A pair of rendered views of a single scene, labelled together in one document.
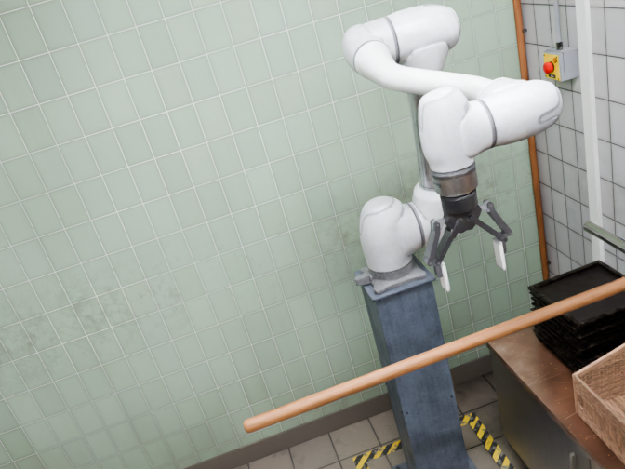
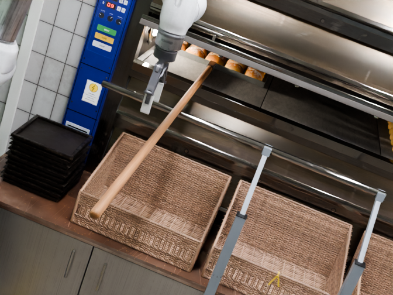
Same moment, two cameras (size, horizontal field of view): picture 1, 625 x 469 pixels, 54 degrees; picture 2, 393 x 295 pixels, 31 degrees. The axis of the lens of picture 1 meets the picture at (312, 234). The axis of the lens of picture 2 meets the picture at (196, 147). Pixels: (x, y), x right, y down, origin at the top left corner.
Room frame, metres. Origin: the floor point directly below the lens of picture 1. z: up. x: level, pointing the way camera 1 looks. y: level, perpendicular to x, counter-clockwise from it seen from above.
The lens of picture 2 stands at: (0.54, 1.87, 2.14)
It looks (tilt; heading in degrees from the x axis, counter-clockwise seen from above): 22 degrees down; 281
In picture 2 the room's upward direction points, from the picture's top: 20 degrees clockwise
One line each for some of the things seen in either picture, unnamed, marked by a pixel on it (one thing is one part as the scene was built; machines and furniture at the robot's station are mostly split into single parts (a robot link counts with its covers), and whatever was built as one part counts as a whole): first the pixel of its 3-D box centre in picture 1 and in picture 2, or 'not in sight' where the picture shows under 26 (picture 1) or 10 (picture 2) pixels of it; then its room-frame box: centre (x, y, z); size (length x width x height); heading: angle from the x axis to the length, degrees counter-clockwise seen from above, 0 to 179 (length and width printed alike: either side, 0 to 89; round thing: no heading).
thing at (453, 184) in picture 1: (455, 178); (169, 39); (1.16, -0.31, 1.56); 0.09 x 0.09 x 0.06
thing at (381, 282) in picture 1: (386, 269); not in sight; (1.81, -0.21, 1.03); 0.22 x 0.18 x 0.06; 96
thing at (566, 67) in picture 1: (560, 63); not in sight; (2.12, -1.01, 1.46); 0.10 x 0.07 x 0.10; 7
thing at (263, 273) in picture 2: not in sight; (280, 249); (0.58, -0.96, 0.72); 0.56 x 0.49 x 0.28; 6
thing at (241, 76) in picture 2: not in sight; (218, 57); (1.29, -1.71, 1.20); 0.55 x 0.36 x 0.03; 7
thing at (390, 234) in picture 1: (386, 230); not in sight; (1.81, -0.24, 1.17); 0.18 x 0.16 x 0.22; 95
